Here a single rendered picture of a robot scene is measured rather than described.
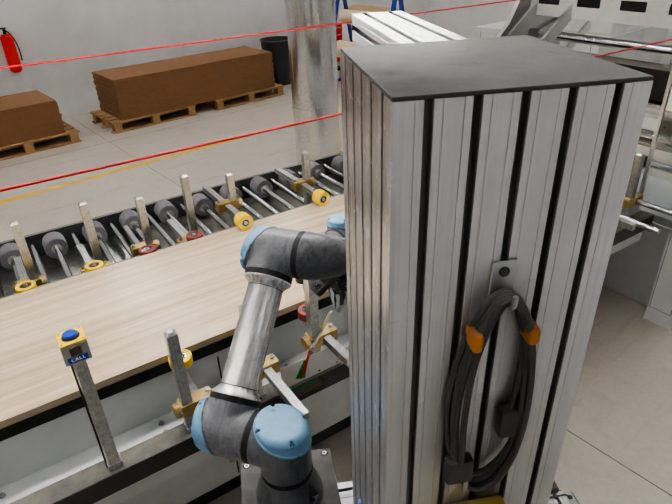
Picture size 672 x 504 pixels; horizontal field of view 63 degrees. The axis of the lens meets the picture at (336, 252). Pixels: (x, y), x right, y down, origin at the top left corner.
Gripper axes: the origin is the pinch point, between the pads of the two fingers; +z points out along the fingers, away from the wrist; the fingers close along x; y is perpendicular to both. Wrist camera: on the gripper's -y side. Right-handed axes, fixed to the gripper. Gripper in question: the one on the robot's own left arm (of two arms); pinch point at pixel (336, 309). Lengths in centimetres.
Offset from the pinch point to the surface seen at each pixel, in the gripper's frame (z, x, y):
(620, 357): 101, -17, 179
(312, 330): 10.1, 6.1, -6.9
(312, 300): -2.8, 6.1, -6.1
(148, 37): 12, 748, 159
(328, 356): 24.8, 5.4, -1.2
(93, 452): 38, 25, -86
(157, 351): 11, 29, -57
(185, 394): 14, 6, -56
